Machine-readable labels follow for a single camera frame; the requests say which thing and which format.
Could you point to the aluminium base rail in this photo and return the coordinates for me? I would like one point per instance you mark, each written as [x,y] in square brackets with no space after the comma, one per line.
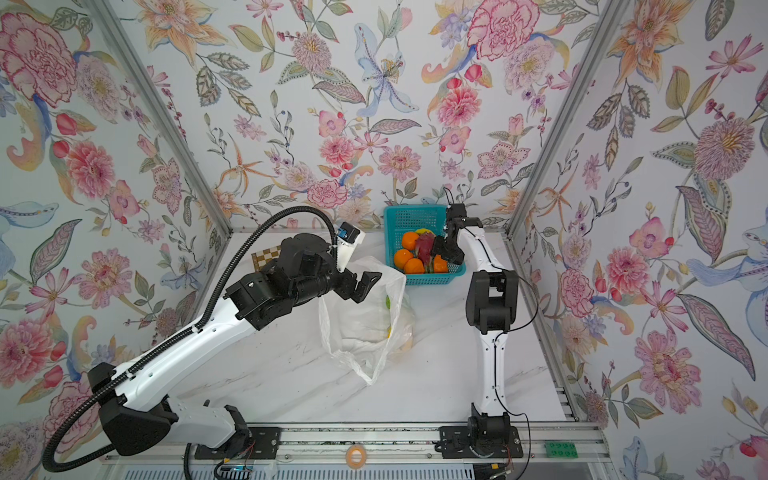
[410,442]

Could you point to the aluminium corner post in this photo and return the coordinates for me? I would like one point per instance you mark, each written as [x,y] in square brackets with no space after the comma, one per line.
[607,25]
[116,37]

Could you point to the aluminium corner post right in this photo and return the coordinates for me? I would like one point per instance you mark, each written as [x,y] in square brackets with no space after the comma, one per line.
[607,25]

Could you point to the green toy brick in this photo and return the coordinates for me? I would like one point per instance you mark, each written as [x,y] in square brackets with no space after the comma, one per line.
[561,450]

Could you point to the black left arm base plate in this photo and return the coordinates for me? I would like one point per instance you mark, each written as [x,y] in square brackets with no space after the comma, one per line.
[260,443]

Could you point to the teal plastic basket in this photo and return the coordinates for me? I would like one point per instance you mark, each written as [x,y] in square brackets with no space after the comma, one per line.
[398,220]

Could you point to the red dragon fruit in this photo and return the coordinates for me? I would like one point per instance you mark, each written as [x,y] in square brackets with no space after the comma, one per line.
[424,246]

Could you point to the orange fruit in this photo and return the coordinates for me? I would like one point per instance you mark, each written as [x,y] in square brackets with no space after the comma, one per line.
[401,258]
[440,265]
[409,241]
[414,266]

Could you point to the beige tape roll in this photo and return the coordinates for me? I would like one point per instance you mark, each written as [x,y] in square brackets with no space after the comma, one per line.
[356,456]

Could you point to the translucent white plastic bag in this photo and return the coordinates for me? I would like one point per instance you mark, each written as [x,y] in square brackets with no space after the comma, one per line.
[366,337]

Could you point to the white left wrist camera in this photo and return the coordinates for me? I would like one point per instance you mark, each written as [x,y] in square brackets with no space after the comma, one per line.
[348,238]

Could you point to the aluminium corner post left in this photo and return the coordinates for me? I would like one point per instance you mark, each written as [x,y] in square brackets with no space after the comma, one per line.
[116,37]

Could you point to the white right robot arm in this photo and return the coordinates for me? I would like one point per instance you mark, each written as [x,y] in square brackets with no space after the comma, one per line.
[490,309]

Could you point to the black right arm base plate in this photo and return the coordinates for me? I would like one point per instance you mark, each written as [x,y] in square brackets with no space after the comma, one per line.
[482,437]

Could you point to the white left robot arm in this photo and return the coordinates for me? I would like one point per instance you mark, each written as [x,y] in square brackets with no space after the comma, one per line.
[140,413]

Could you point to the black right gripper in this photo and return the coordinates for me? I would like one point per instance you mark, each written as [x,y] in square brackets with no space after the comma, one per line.
[439,249]

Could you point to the wooden chess board box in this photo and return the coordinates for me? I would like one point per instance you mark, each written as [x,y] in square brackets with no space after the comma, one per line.
[261,258]

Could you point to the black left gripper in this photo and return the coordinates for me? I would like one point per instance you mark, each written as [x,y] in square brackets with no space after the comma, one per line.
[348,290]

